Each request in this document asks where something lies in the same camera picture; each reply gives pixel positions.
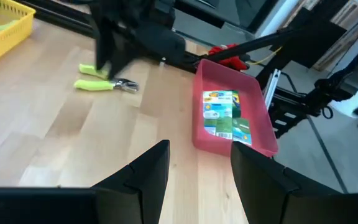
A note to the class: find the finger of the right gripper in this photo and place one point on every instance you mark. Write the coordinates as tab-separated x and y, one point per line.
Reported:
120	59
103	46

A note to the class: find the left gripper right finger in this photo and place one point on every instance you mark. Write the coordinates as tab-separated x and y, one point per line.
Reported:
259	186

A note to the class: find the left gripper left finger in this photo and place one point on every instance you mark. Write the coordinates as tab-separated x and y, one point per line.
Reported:
145	186

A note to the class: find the Crayola crayon box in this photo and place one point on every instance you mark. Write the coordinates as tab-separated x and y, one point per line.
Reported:
242	132
236	104
217	115

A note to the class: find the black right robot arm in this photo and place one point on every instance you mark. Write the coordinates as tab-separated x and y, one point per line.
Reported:
163	40

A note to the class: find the red-pink plastic tray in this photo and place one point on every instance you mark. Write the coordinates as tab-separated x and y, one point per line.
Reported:
259	102

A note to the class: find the yellow plastic basket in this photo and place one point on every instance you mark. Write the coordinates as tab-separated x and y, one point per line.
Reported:
2	46

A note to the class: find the red glove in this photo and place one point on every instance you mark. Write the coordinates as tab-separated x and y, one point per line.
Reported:
228	57

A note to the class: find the silver aluminium bracket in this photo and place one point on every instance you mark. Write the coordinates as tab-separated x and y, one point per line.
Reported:
272	88

